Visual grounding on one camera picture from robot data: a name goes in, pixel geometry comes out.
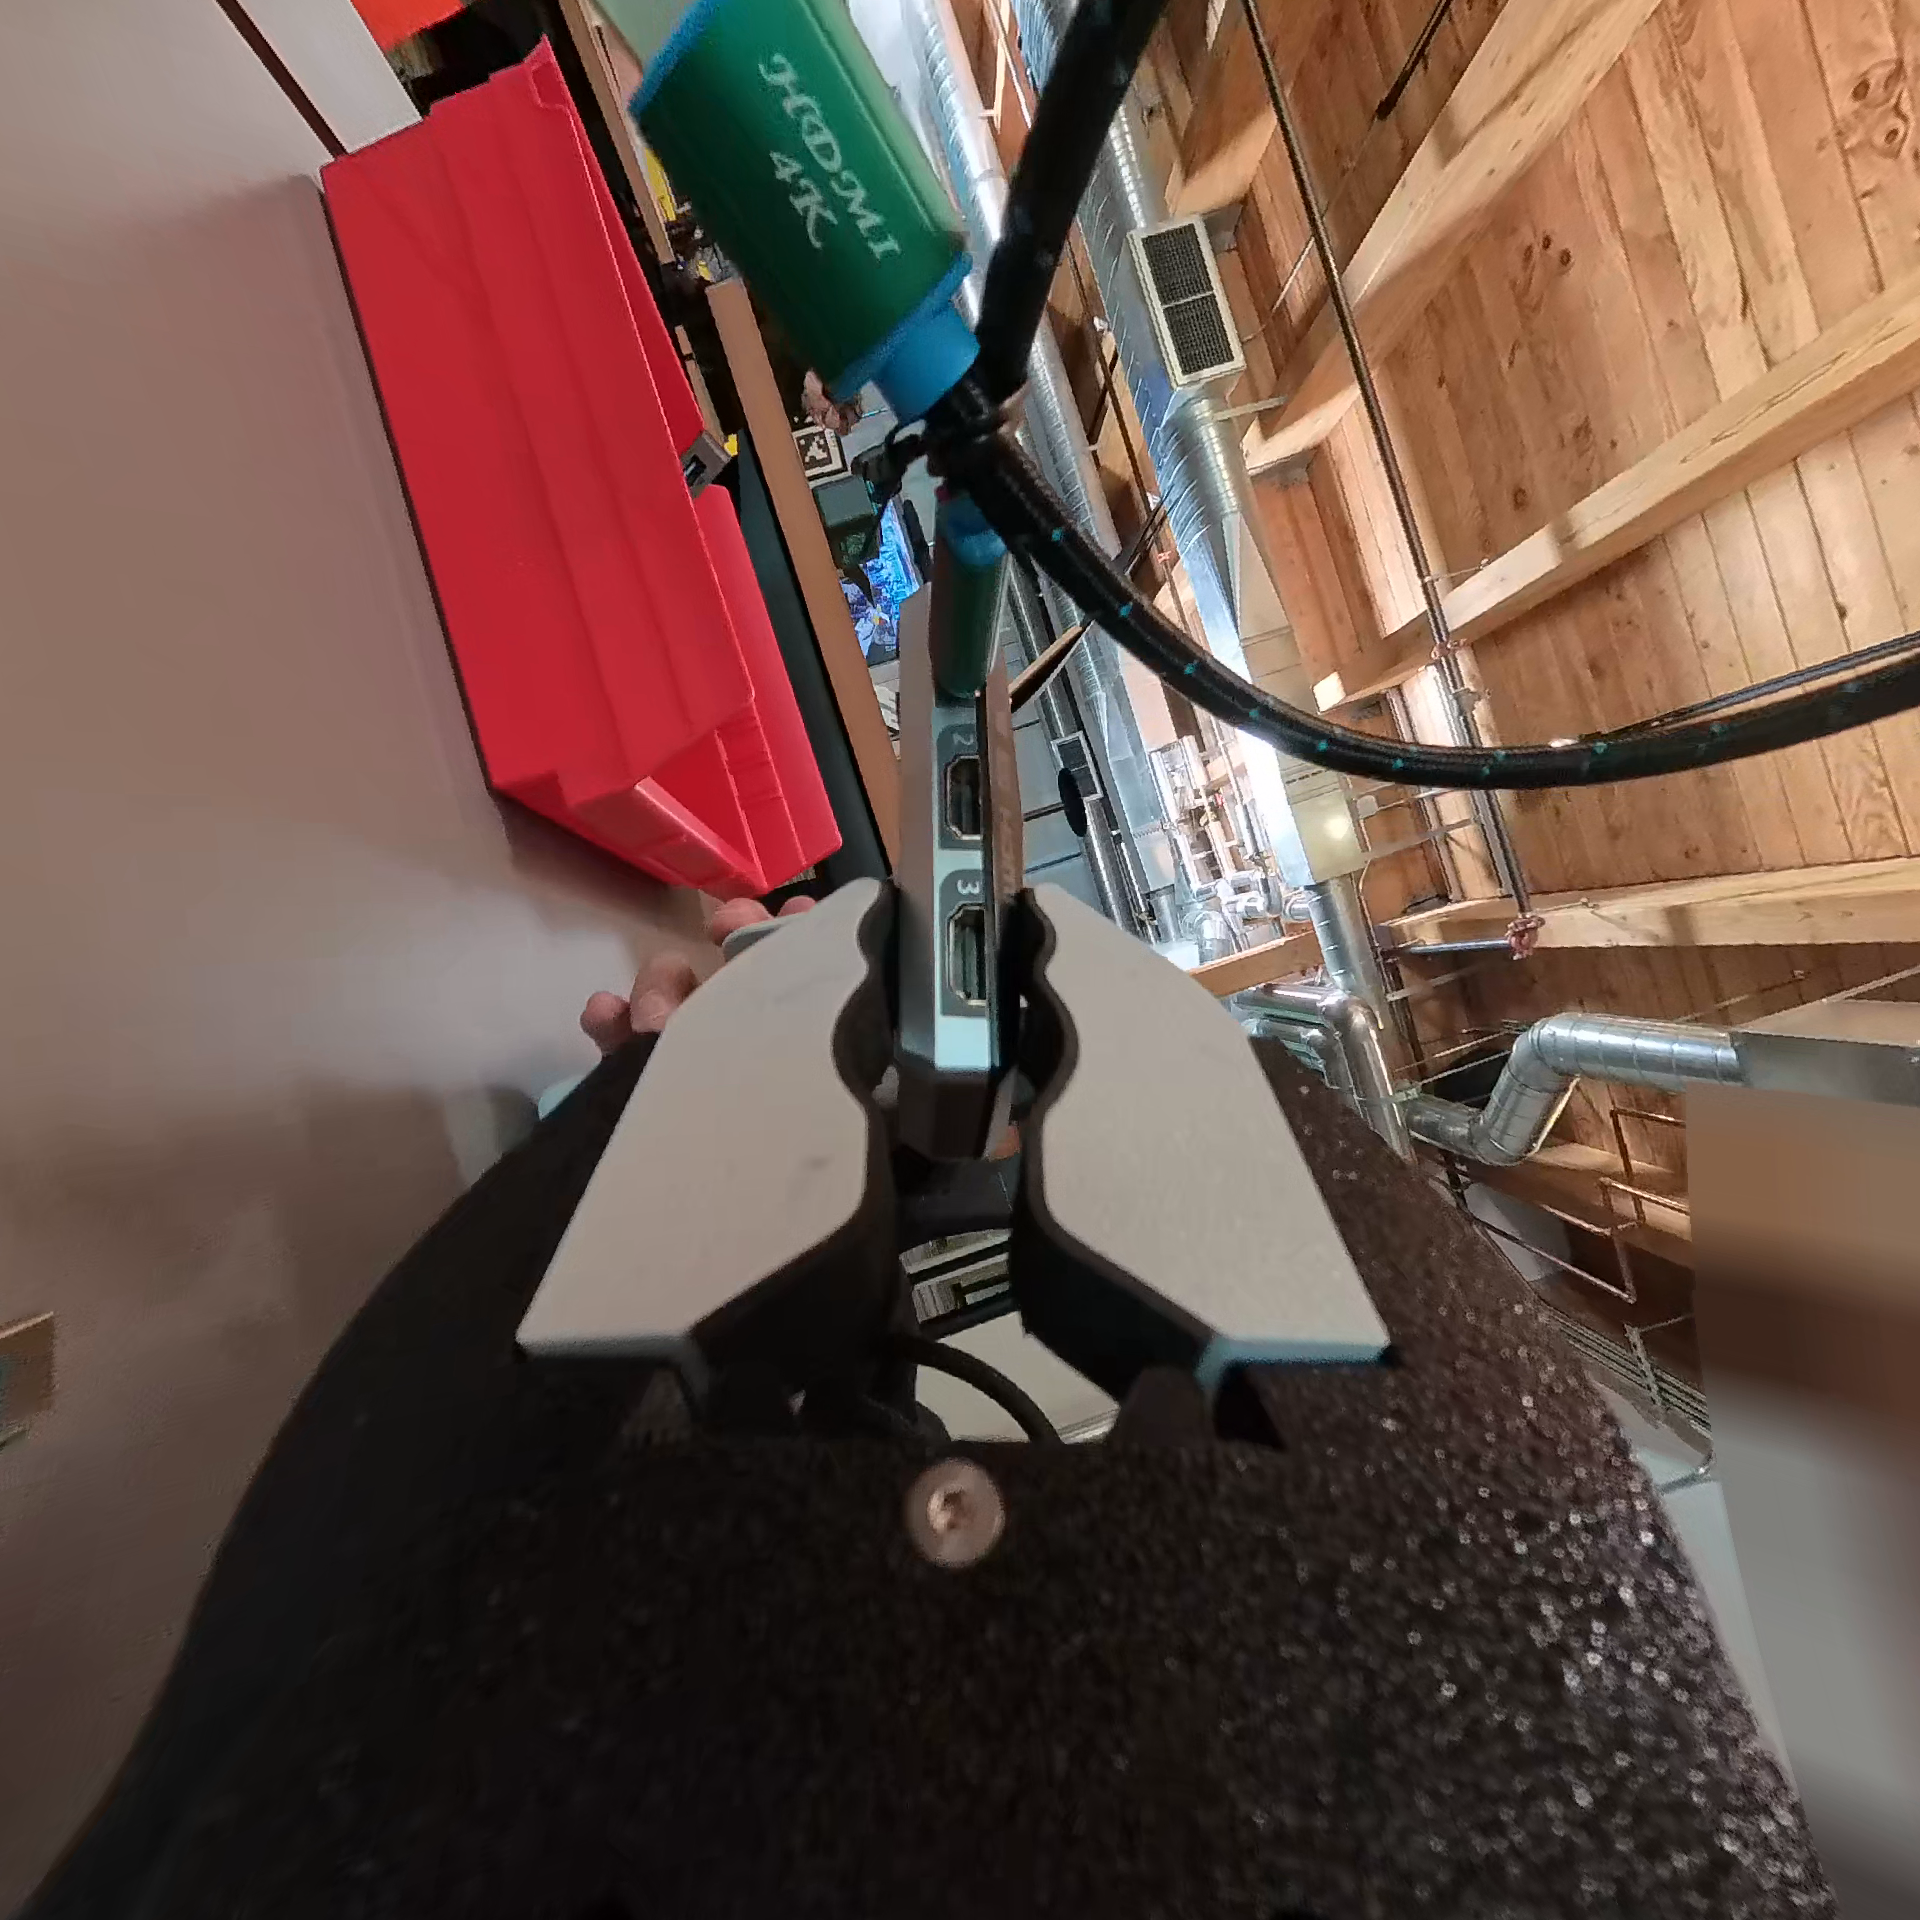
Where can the red plastic bin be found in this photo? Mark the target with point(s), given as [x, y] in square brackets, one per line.
[413, 18]
[540, 452]

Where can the rectangular metal duct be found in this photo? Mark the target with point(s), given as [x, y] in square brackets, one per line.
[1846, 1044]

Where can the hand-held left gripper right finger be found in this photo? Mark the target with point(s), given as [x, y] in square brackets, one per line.
[1202, 1185]

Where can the black and white marker tag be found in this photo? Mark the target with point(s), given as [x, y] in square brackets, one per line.
[819, 454]

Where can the grey metal switch box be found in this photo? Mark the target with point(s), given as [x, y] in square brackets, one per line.
[918, 901]

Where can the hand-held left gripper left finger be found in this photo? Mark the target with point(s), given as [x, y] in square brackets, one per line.
[706, 1142]

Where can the silver elbow duct pipe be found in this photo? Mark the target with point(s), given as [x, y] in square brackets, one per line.
[1575, 1049]

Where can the person's right hand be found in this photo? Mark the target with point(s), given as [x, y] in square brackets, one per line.
[661, 992]

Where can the white vent grille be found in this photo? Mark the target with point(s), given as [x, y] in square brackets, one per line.
[1185, 300]

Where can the computer monitor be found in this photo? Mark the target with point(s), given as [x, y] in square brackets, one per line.
[879, 600]

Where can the small grey connector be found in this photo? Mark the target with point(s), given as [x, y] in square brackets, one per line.
[706, 470]

